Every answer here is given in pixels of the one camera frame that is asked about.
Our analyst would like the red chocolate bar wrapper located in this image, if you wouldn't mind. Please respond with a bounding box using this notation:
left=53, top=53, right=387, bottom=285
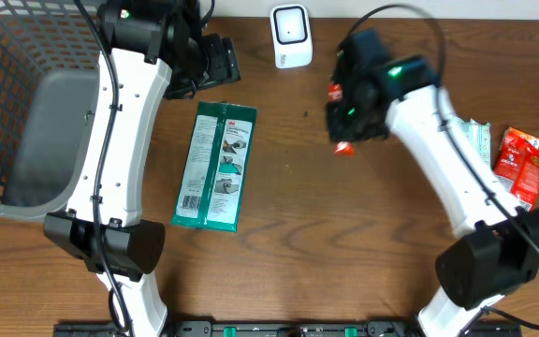
left=327, top=81, right=355, bottom=156

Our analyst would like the mint wet wipes pack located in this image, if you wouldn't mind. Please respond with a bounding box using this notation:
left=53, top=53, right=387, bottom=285
left=455, top=117, right=491, bottom=167

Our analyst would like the green white 3M package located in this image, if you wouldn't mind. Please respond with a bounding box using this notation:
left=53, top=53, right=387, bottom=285
left=171, top=101, right=257, bottom=232

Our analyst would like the red snack bag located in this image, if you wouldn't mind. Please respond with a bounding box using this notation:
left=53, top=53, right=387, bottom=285
left=494, top=127, right=539, bottom=211

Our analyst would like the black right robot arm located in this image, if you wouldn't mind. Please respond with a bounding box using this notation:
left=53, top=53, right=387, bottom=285
left=327, top=29, right=539, bottom=336

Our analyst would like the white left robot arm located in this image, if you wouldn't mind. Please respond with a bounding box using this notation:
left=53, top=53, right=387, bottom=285
left=44, top=0, right=240, bottom=336

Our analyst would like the white barcode scanner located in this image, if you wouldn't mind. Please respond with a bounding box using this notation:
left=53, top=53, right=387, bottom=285
left=269, top=4, right=313, bottom=69

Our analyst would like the grey plastic mesh basket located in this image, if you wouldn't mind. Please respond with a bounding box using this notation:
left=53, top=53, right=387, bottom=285
left=0, top=0, right=100, bottom=222

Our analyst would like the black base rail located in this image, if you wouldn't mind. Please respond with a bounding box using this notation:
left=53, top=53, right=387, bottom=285
left=52, top=320, right=523, bottom=337

